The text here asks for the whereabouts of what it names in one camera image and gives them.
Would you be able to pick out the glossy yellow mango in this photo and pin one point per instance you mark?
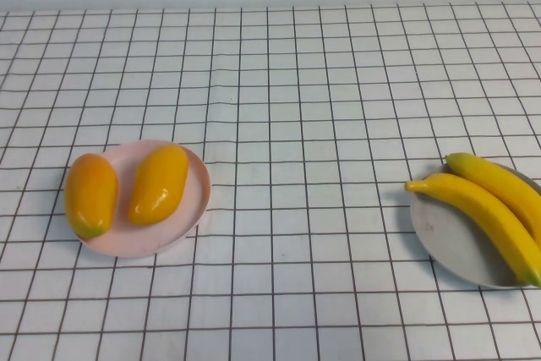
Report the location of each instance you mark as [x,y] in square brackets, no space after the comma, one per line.
[158,187]

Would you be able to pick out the yellow mango with orange blush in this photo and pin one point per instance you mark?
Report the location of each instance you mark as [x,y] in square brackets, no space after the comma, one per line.
[91,194]

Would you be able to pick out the yellow plastic banana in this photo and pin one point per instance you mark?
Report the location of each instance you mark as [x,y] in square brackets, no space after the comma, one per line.
[477,213]
[503,185]

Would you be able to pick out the pink round plate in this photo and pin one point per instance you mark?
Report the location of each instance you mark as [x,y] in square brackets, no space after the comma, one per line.
[173,230]

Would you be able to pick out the grey round plate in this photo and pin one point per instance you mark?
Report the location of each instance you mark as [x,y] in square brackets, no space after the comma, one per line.
[448,234]

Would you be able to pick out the white grid pattern tablecloth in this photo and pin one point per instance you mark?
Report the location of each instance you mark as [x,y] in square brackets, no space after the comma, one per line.
[270,73]

